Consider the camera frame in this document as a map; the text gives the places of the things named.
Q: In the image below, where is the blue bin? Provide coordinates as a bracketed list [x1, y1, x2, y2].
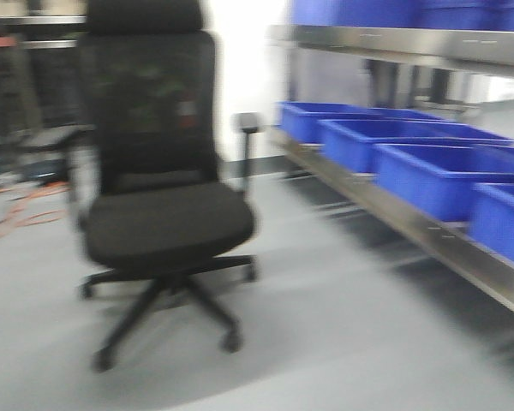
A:
[469, 183, 514, 262]
[278, 101, 451, 144]
[375, 144, 514, 223]
[319, 119, 514, 174]

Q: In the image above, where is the black office chair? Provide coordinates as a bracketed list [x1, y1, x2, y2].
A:
[76, 1, 257, 372]

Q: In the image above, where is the stainless steel shelf rack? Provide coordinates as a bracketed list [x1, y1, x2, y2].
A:
[271, 25, 514, 312]

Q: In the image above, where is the orange cable on floor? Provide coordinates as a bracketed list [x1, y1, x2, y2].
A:
[0, 182, 72, 241]

